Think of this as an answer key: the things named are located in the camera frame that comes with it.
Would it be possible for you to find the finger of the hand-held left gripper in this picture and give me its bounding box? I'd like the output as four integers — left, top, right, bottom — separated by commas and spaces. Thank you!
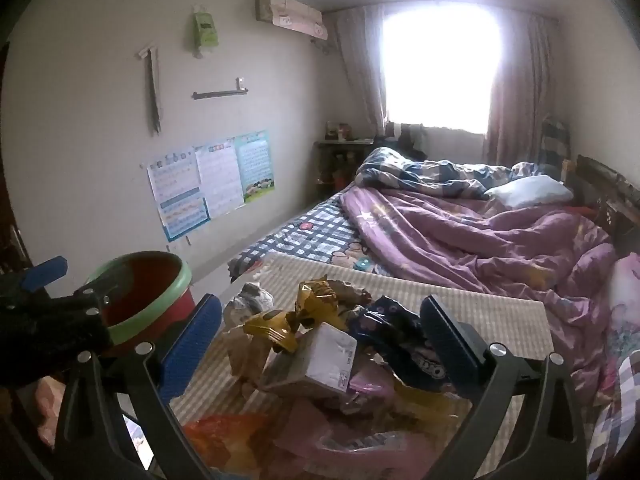
19, 256, 68, 293
74, 282, 120, 313

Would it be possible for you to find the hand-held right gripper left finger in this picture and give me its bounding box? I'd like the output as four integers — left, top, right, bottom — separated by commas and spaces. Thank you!
50, 294, 223, 480

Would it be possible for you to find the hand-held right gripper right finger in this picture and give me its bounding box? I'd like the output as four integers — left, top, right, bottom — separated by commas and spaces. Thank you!
420, 295, 588, 480

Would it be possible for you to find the beige paper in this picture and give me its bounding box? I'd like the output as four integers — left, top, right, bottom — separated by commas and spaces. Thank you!
225, 325, 273, 388

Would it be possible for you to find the red basin with green rim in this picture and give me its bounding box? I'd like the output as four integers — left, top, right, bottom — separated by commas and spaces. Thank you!
85, 251, 198, 358

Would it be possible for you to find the dark blue cookie packet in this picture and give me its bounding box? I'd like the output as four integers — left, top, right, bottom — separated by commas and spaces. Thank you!
350, 296, 457, 393

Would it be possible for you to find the yellow black snack wrapper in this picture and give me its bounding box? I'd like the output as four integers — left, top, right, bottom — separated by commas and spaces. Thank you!
244, 310, 302, 356

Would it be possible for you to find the white cardboard box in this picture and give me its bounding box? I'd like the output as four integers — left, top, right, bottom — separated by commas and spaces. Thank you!
262, 322, 358, 398

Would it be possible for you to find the yellow plastic bag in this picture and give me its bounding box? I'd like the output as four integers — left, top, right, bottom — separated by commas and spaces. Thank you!
395, 375, 472, 433

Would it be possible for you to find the beige striped mat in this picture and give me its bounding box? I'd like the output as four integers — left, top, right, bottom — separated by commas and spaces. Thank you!
170, 252, 553, 480

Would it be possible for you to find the dusky pink cloth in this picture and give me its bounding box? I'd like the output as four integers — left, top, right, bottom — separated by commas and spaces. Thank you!
32, 377, 71, 448

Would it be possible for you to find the dark wooden door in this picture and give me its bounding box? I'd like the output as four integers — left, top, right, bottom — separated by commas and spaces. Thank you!
0, 42, 32, 271

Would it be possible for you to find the orange plastic bag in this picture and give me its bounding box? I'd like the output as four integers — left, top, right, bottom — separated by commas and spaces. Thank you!
182, 412, 273, 473

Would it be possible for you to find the purple quilt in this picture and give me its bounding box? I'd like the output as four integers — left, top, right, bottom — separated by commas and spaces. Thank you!
340, 185, 618, 406

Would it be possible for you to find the small yellow wrapper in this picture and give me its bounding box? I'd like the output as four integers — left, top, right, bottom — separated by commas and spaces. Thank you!
295, 274, 373, 333

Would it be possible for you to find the pink plastic wrapper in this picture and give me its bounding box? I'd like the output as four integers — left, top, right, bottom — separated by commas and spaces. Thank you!
272, 400, 441, 480

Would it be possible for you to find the blue plaid bedsheet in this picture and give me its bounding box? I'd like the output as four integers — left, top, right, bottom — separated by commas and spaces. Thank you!
227, 195, 396, 281

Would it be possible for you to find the white pillow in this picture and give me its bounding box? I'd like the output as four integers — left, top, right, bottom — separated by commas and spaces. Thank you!
484, 175, 575, 211

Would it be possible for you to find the blue plaid quilt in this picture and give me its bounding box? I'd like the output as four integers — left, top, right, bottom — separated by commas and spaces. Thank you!
355, 146, 541, 197

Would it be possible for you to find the pink printed pillow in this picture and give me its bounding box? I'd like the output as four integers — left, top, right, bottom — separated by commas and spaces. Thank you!
587, 252, 640, 461

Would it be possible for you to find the dark corner shelf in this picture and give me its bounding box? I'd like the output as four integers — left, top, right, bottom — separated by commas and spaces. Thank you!
314, 137, 376, 196

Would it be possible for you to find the dark wooden headboard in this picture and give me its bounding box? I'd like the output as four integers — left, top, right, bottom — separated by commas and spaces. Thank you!
575, 154, 640, 248

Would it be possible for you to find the plaid chair cushion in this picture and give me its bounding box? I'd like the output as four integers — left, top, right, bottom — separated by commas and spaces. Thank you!
541, 117, 572, 181

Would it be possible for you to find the beige curtain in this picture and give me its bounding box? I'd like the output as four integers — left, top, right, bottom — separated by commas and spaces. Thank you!
482, 12, 561, 166
335, 4, 388, 131

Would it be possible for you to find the bright window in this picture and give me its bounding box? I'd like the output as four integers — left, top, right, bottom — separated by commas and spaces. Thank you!
382, 2, 501, 133

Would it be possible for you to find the green hanging pouch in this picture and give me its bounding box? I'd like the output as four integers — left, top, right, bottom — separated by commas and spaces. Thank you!
192, 5, 222, 58

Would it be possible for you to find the covered air conditioner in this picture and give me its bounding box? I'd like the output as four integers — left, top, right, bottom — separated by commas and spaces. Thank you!
255, 0, 331, 41

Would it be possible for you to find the blue bordered wall poster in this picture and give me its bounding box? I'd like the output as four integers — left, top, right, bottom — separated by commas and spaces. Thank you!
145, 147, 211, 243

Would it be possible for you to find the white chart wall poster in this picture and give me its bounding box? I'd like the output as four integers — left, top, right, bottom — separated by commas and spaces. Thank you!
194, 137, 246, 221

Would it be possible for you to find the teal wall poster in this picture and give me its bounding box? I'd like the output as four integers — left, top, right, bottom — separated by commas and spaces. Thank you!
235, 130, 277, 205

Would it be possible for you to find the folded metal wall bracket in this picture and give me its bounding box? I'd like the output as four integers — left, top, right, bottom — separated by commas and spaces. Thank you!
137, 45, 163, 137

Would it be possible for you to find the dark wall rail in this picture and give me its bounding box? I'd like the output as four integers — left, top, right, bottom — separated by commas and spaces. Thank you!
192, 77, 249, 101

